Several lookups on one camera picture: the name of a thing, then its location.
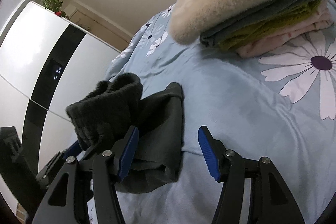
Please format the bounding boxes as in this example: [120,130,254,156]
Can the dark grey sweatpants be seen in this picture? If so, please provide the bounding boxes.
[66,73,183,194]

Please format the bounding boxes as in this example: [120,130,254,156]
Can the blue floral duvet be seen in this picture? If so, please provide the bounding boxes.
[68,0,336,224]

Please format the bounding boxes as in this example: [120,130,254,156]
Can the white black wardrobe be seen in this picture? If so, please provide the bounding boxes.
[1,2,119,174]

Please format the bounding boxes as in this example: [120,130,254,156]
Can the wooden door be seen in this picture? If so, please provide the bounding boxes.
[64,0,132,51]

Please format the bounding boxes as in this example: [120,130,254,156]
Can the olive folded garment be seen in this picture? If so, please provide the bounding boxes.
[218,0,322,51]

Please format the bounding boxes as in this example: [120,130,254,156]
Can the green potted plant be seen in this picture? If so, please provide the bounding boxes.
[34,0,69,19]

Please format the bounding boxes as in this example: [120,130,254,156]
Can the dark grey folded garment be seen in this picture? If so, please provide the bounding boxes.
[199,0,315,47]

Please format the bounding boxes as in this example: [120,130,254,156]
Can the pink folded garment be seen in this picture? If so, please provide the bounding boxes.
[236,0,334,59]

